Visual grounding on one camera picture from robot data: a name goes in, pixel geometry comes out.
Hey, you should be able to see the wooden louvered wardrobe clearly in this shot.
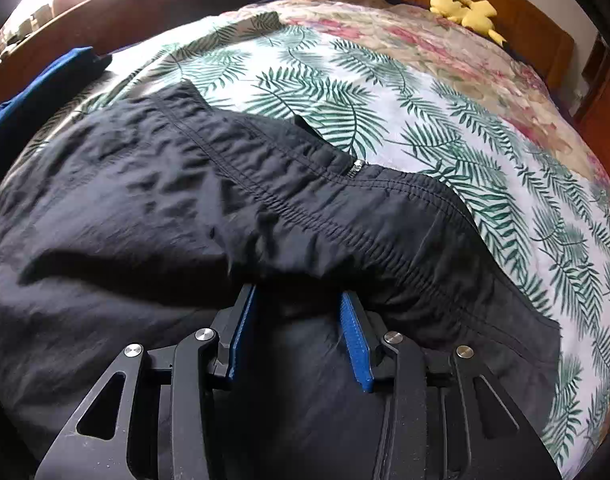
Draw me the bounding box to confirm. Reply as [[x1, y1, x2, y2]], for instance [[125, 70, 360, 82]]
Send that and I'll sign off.
[[574, 35, 610, 176]]

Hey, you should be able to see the black jacket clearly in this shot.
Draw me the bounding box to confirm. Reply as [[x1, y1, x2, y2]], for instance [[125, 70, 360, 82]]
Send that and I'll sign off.
[[0, 82, 561, 479]]

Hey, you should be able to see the dark wooden side cabinet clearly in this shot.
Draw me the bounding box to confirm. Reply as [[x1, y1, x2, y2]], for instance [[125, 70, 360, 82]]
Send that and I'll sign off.
[[0, 0, 254, 103]]

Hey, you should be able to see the folded blue garment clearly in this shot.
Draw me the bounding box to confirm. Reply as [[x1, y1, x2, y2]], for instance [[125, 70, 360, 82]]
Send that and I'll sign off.
[[0, 47, 112, 183]]

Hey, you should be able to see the palm leaf print bedsheet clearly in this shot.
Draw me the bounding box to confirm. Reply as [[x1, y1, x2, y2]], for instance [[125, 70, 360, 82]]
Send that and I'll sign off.
[[26, 0, 610, 479]]

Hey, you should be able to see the yellow plush toy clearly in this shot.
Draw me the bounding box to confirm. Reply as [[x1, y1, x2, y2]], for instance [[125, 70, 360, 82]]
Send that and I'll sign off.
[[430, 0, 506, 48]]

